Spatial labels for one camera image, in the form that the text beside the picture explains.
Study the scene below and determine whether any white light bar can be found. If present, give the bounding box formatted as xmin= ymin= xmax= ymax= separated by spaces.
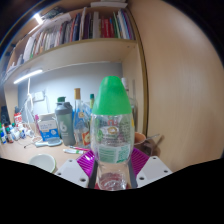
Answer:
xmin=13 ymin=68 xmax=44 ymax=85

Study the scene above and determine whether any white tube with green end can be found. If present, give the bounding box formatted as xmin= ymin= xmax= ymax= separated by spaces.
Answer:
xmin=62 ymin=148 xmax=86 ymax=155

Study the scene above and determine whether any grey shaker bottle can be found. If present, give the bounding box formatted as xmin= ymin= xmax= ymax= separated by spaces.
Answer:
xmin=54 ymin=101 xmax=77 ymax=147

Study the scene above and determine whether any clear glass bottle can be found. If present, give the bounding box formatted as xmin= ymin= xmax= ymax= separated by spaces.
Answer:
xmin=121 ymin=77 xmax=138 ymax=134

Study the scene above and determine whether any white lamp stand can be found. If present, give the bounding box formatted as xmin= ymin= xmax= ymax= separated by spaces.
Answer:
xmin=23 ymin=78 xmax=36 ymax=116

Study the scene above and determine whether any white mug with green rim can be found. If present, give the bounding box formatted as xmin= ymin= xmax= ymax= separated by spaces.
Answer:
xmin=28 ymin=153 xmax=57 ymax=174

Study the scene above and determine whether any white and blue cardboard box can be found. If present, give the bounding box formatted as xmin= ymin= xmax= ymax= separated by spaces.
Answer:
xmin=37 ymin=113 xmax=61 ymax=143

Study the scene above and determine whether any brown cup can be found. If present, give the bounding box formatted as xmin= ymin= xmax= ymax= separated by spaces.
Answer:
xmin=133 ymin=131 xmax=161 ymax=156

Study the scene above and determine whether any light blue hairbrush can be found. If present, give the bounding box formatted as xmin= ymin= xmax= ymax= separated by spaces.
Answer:
xmin=34 ymin=138 xmax=64 ymax=148

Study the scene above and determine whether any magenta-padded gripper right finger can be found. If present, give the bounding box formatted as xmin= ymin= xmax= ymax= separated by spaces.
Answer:
xmin=127 ymin=147 xmax=174 ymax=190

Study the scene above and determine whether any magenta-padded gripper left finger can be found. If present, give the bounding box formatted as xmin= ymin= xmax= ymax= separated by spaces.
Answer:
xmin=54 ymin=149 xmax=100 ymax=190

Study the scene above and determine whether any clear bottle with green cap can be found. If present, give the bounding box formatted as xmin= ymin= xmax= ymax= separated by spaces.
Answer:
xmin=89 ymin=75 xmax=136 ymax=192

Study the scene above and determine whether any clear bottle with yellow cap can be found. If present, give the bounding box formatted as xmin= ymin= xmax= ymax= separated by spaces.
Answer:
xmin=72 ymin=87 xmax=92 ymax=148

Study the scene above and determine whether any red and white canister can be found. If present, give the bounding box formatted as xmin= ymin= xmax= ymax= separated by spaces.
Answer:
xmin=13 ymin=112 xmax=24 ymax=126

